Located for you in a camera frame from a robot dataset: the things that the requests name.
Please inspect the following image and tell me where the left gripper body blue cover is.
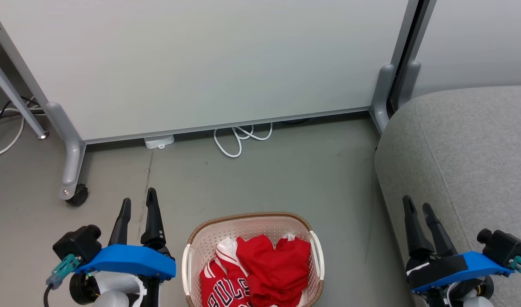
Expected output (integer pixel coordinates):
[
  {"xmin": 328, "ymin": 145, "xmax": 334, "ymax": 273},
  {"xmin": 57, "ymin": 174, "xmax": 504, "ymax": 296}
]
[{"xmin": 69, "ymin": 244, "xmax": 177, "ymax": 307}]

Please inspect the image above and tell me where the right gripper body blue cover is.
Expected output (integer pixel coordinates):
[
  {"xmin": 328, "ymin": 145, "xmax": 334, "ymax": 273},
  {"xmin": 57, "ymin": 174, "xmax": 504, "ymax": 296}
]
[{"xmin": 405, "ymin": 251, "xmax": 515, "ymax": 307}]

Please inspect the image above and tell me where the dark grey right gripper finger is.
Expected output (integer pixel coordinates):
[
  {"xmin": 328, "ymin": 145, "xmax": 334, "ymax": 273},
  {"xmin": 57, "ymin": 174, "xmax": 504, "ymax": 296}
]
[
  {"xmin": 422, "ymin": 203, "xmax": 459, "ymax": 257},
  {"xmin": 402, "ymin": 195, "xmax": 435, "ymax": 259}
]

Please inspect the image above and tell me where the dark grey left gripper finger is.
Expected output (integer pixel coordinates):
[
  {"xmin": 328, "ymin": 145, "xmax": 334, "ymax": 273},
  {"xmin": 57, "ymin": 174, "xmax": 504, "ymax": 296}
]
[
  {"xmin": 140, "ymin": 188, "xmax": 168, "ymax": 251},
  {"xmin": 109, "ymin": 197, "xmax": 132, "ymax": 246}
]

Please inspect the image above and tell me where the red Bulls basketball jersey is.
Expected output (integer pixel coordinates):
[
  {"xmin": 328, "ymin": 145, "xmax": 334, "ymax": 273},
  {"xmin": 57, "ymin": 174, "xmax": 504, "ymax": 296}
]
[{"xmin": 200, "ymin": 237, "xmax": 253, "ymax": 307}]

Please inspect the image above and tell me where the grey fabric sofa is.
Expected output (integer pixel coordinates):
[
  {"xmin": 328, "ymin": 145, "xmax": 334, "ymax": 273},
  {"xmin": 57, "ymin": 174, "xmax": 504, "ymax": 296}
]
[{"xmin": 374, "ymin": 85, "xmax": 521, "ymax": 307}]

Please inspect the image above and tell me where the black caster wheel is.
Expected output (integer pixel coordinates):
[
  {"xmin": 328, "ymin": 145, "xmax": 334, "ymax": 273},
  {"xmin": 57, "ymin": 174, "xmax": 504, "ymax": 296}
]
[{"xmin": 65, "ymin": 184, "xmax": 90, "ymax": 207}]

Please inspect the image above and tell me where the white plastic laundry basket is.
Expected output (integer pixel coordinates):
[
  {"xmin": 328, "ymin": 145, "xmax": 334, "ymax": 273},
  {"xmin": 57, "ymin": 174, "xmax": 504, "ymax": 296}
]
[{"xmin": 182, "ymin": 212, "xmax": 325, "ymax": 307}]

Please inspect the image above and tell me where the white power adapter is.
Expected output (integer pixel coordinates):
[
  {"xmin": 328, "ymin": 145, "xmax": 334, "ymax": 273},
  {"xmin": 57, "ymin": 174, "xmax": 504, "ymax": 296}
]
[{"xmin": 144, "ymin": 134, "xmax": 175, "ymax": 150}]

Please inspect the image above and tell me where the grey partition foot with caster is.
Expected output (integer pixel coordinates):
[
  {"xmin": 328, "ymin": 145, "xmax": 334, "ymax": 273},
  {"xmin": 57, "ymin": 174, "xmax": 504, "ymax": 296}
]
[{"xmin": 45, "ymin": 101, "xmax": 87, "ymax": 201}]

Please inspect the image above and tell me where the grey metal table leg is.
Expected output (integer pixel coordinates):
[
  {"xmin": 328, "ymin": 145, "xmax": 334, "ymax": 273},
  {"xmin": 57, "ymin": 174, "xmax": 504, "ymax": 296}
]
[{"xmin": 0, "ymin": 50, "xmax": 49, "ymax": 140}]

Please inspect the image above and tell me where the wide white partition panel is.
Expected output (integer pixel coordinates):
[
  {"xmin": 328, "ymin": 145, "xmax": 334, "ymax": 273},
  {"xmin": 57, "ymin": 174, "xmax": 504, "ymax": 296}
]
[{"xmin": 0, "ymin": 0, "xmax": 420, "ymax": 145}]

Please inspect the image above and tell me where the narrow white partition panel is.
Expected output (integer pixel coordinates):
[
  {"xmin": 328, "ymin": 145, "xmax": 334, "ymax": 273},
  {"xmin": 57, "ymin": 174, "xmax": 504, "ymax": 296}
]
[{"xmin": 410, "ymin": 0, "xmax": 521, "ymax": 99}]

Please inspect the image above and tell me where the teal left camera cable plug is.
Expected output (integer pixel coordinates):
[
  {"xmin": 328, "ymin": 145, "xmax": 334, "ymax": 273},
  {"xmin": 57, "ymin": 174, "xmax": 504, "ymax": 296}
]
[{"xmin": 46, "ymin": 254, "xmax": 81, "ymax": 290}]

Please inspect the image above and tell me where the looped white cable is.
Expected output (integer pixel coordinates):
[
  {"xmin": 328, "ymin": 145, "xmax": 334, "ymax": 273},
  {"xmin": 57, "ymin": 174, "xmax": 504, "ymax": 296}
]
[{"xmin": 213, "ymin": 123, "xmax": 273, "ymax": 159}]

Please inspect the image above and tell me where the long white floor cable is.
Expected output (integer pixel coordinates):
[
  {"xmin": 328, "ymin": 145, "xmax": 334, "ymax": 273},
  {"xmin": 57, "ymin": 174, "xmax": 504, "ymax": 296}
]
[{"xmin": 0, "ymin": 107, "xmax": 44, "ymax": 159}]

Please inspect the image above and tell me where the thin black floor cable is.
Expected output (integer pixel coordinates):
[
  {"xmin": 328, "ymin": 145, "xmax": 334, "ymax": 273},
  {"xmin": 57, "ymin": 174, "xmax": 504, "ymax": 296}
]
[{"xmin": 0, "ymin": 96, "xmax": 46, "ymax": 135}]

